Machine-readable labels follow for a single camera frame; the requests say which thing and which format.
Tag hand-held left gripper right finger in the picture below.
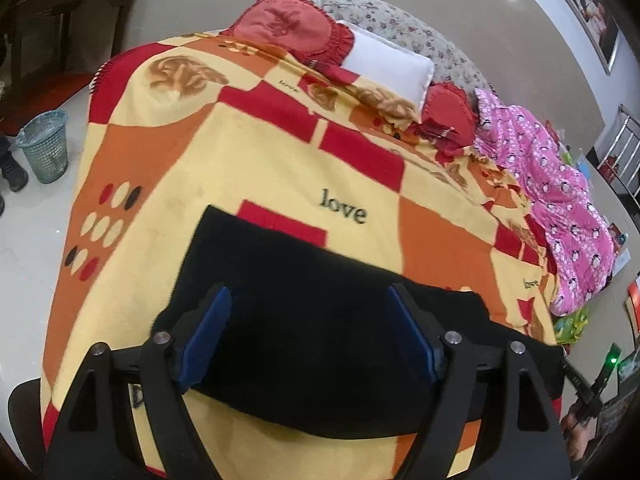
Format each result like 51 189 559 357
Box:
387 282 573 480

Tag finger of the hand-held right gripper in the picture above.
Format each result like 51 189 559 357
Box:
562 359 597 403

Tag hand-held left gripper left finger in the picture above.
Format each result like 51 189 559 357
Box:
42 282 233 480

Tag black pants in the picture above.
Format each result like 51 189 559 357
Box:
150 204 568 436

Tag person's right hand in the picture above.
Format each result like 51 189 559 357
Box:
560 410 599 465

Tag green printed cloth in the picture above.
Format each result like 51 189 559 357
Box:
554 305 591 346

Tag printed orange yellow blanket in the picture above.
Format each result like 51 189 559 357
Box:
42 30 563 478

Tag pink printed quilt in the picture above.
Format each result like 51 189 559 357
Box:
472 87 616 316

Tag metal rack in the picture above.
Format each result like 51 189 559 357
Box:
597 104 640 196

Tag red ruffled heart pillow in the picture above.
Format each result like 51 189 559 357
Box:
410 81 481 166

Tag grey mesh waste basket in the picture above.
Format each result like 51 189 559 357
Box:
15 109 69 184

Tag white pillow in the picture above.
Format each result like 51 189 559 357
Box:
337 20 435 111

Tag red ruffled embroidered pillow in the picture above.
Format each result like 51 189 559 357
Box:
220 0 356 68

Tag dark wooden cabinet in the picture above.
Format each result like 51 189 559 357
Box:
0 0 151 136

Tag framed wall picture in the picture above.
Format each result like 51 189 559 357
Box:
557 0 623 76

